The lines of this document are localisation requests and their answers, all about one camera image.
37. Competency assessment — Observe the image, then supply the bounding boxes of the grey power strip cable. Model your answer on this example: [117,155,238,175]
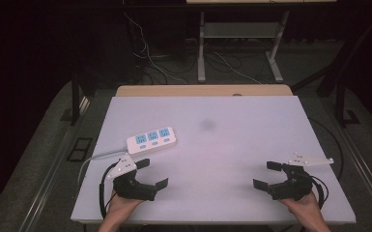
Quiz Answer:
[76,147,129,189]

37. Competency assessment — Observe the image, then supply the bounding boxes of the black cable on floor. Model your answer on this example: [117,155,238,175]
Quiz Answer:
[308,117,345,182]

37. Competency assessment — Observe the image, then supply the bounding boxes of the aluminium floor rail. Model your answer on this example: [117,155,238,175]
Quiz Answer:
[18,96,91,232]
[334,122,372,223]

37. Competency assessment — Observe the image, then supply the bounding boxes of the person's left hand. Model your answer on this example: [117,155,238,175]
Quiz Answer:
[103,190,145,224]

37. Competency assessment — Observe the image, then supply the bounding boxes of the black rectangular floor frame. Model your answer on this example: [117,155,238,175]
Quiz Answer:
[66,136,94,163]

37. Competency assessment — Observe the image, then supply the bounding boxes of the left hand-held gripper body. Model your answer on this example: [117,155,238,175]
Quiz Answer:
[105,154,158,202]

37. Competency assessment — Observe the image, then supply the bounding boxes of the grey metal desk frame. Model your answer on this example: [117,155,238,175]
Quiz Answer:
[196,11,292,84]

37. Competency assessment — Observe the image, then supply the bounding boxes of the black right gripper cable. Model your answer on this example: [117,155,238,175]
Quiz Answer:
[308,174,330,209]

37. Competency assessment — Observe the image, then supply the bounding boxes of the white power strip blue sockets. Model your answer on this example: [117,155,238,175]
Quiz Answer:
[126,126,178,158]

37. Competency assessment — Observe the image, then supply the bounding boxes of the black metal stand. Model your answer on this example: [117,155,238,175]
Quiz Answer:
[315,9,372,128]
[60,69,93,127]

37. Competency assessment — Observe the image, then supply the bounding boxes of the person's right hand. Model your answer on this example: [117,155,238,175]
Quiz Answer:
[277,191,324,224]

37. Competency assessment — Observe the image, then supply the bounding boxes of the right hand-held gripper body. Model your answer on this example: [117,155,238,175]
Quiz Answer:
[268,152,334,202]

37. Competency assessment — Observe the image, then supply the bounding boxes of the white cable on floor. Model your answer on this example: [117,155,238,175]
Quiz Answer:
[123,12,188,85]
[212,51,263,85]

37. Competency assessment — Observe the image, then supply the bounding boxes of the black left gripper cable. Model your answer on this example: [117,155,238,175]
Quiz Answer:
[99,161,120,220]

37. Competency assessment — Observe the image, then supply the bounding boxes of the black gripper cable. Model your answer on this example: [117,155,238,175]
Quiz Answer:
[99,161,120,220]
[308,174,330,209]

